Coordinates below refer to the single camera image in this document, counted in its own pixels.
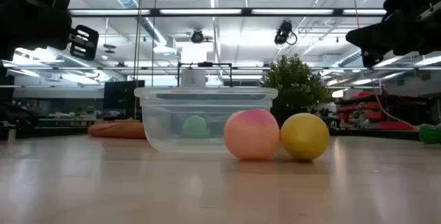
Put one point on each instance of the pink orange toy peach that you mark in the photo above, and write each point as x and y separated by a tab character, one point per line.
251	134

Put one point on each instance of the clear plastic tupperware container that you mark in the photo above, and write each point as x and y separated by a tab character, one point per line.
206	94

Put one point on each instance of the black round ceiling fixture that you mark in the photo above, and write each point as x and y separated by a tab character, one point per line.
197	36

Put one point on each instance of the artificial potted plant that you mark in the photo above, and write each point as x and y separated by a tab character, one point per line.
296	82

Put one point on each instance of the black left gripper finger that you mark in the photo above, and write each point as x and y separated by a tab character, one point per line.
93	43

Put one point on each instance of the green toy lime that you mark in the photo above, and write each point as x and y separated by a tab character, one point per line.
195	127

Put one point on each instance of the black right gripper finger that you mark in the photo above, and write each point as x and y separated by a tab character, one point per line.
371	58
375	34

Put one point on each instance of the black ceiling-mounted camera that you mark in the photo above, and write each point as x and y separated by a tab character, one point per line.
284	32

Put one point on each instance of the black metal frame stand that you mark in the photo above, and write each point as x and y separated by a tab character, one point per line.
205	64

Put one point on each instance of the orange cloth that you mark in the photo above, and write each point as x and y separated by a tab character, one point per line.
113	130

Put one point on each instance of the shelf with red bins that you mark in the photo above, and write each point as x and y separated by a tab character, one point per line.
368	115

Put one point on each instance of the black rectangular screen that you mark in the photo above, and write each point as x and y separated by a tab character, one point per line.
122	98

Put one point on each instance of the white box device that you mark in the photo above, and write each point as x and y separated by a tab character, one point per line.
193	78

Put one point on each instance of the yellow toy lemon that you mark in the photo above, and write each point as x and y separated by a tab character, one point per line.
305	136

